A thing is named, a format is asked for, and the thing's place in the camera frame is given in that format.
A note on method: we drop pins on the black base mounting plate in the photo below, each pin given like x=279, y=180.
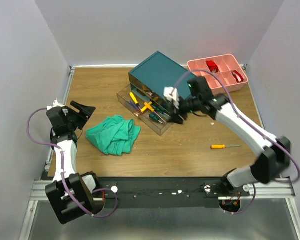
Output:
x=171, y=192

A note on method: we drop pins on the clear drawer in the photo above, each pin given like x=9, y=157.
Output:
x=123, y=97

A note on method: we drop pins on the orange screwdriver long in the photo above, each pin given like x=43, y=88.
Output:
x=222, y=146

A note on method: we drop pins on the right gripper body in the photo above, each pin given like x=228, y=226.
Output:
x=179, y=110

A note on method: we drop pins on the yellow screwdriver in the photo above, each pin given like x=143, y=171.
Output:
x=134, y=99
x=143, y=109

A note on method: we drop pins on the teal drawer cabinet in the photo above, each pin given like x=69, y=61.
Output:
x=152, y=75

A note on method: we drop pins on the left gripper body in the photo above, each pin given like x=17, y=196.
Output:
x=74, y=119

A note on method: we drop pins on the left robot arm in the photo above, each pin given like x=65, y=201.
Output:
x=70, y=193

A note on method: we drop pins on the red white item in tray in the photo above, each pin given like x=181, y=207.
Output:
x=238, y=77

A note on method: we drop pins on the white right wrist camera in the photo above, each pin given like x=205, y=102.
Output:
x=171, y=95

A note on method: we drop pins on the aluminium rail frame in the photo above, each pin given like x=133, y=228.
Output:
x=278, y=188

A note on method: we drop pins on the green long screwdriver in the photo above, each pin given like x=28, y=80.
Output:
x=160, y=110

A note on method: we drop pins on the orange screwdriver short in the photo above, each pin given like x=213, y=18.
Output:
x=149, y=107

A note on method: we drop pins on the green small screwdriver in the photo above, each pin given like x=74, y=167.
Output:
x=154, y=117

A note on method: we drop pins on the green cloth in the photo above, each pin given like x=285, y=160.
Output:
x=114, y=136

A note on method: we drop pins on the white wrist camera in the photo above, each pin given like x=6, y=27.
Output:
x=171, y=95
x=56, y=103

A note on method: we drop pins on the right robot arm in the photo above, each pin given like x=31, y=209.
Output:
x=271, y=151

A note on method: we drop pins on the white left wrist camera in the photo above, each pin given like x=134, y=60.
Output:
x=56, y=103

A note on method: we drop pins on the pink divided organizer tray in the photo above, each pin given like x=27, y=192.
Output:
x=226, y=64

